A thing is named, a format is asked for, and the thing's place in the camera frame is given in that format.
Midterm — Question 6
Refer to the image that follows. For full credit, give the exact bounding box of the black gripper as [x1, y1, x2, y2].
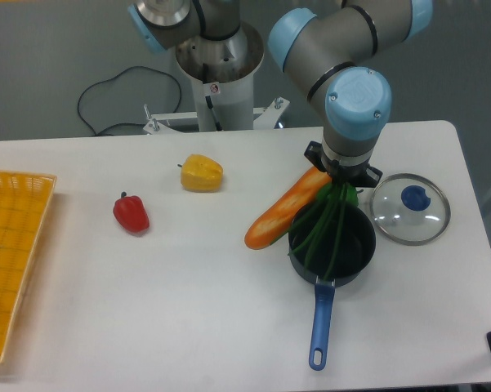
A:
[304, 141, 382, 188]

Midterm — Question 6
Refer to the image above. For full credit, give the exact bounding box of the green onion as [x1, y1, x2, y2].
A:
[288, 199, 353, 280]

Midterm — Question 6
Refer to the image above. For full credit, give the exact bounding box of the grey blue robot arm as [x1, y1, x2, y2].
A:
[128, 1, 433, 188]

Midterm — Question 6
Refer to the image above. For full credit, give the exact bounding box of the glass lid blue knob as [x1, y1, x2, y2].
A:
[369, 173, 452, 246]

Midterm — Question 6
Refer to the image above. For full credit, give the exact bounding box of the orange baguette bread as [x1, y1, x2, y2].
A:
[244, 167, 331, 250]

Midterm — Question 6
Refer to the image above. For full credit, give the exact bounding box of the yellow bell pepper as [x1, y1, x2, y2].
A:
[177, 154, 224, 192]

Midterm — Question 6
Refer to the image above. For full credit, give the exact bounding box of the red bell pepper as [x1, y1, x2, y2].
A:
[113, 191, 150, 234]

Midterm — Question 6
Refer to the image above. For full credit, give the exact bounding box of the yellow woven basket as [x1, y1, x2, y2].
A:
[0, 171, 57, 363]

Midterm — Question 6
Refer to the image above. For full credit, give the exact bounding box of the dark pot blue handle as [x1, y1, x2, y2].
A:
[288, 203, 376, 371]

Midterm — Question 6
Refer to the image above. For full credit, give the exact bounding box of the black cable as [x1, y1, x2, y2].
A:
[76, 65, 183, 137]

